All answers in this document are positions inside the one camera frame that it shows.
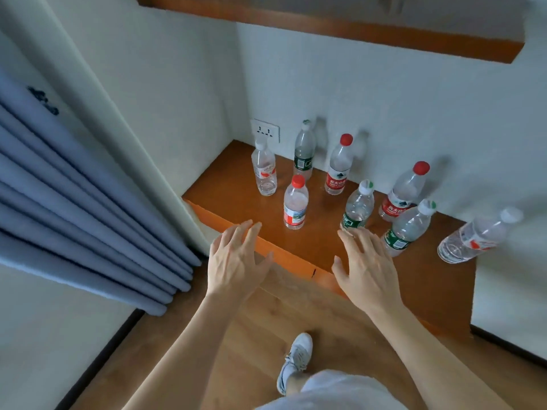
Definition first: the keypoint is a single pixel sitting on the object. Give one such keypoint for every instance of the person's right forearm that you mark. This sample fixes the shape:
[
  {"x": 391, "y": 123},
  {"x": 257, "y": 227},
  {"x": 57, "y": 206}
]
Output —
[{"x": 431, "y": 358}]

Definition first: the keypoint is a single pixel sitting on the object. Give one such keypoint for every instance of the person's left forearm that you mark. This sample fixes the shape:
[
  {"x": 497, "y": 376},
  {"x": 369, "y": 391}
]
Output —
[{"x": 188, "y": 354}]

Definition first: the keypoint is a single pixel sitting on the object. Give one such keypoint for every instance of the white sneaker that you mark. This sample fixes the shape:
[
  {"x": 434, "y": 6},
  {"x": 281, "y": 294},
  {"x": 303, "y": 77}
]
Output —
[{"x": 295, "y": 358}]

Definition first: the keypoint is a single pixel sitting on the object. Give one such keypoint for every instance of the white wall socket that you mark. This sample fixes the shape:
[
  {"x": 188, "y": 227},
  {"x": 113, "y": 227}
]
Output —
[{"x": 265, "y": 131}]

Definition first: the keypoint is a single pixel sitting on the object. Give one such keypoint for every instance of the blue-grey curtain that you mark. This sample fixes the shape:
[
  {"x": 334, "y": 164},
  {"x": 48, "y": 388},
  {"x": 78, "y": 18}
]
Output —
[{"x": 77, "y": 217}]

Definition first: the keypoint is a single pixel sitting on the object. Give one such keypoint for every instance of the person's left middle finger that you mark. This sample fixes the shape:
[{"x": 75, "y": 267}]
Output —
[{"x": 240, "y": 235}]

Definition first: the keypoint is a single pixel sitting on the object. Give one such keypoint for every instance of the person's right hand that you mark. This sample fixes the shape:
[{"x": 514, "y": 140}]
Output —
[{"x": 371, "y": 279}]

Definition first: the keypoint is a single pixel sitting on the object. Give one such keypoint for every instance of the orange wooden wall shelf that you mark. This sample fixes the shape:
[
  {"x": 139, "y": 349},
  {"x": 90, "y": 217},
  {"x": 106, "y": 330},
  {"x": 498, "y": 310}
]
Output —
[{"x": 342, "y": 31}]

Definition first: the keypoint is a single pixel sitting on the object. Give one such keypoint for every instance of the person's left hand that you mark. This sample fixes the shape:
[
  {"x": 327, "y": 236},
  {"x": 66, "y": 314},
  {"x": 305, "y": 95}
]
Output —
[{"x": 230, "y": 271}]

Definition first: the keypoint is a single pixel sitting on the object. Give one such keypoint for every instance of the person's left little finger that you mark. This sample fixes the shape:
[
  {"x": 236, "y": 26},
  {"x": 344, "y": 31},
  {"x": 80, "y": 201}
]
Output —
[{"x": 213, "y": 248}]

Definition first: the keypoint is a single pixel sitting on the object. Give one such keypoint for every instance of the person's right little finger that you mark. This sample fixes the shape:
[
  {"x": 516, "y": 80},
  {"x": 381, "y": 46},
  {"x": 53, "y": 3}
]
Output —
[{"x": 389, "y": 257}]

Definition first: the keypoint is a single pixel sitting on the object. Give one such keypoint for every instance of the person's leg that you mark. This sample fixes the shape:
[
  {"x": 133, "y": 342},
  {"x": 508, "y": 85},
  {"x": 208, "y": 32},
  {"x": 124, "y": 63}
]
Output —
[{"x": 295, "y": 383}]

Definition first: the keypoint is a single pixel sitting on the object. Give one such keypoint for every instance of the red-cap red-label water bottle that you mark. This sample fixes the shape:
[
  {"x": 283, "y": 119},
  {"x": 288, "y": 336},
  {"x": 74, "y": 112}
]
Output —
[
  {"x": 401, "y": 196},
  {"x": 338, "y": 170}
]

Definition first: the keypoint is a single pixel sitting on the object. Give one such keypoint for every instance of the green-label clear water bottle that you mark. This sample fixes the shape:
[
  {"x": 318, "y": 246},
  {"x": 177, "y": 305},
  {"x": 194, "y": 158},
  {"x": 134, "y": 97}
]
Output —
[
  {"x": 358, "y": 207},
  {"x": 406, "y": 230},
  {"x": 304, "y": 153}
]

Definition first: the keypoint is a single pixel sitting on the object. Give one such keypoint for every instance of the person's right middle finger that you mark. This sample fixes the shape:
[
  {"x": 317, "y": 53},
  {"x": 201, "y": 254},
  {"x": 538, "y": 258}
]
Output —
[{"x": 363, "y": 242}]

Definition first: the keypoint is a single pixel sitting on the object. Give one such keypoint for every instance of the white shorts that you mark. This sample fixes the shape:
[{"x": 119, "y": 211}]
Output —
[{"x": 333, "y": 392}]

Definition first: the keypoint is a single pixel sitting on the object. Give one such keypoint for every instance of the red-cap white-label water bottle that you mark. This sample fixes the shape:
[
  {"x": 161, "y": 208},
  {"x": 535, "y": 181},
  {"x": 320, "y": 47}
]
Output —
[{"x": 295, "y": 204}]

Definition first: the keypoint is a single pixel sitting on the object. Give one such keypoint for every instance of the person's right thumb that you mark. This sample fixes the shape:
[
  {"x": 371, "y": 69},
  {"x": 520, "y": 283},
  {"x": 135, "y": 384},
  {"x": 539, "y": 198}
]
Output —
[{"x": 340, "y": 273}]

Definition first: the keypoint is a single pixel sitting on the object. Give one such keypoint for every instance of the white-cap clear water bottle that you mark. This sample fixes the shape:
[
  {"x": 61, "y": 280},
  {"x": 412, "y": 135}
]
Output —
[
  {"x": 474, "y": 239},
  {"x": 265, "y": 170}
]

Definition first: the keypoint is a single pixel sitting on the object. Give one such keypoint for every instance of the person's left thumb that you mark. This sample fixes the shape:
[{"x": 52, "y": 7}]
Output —
[{"x": 266, "y": 265}]

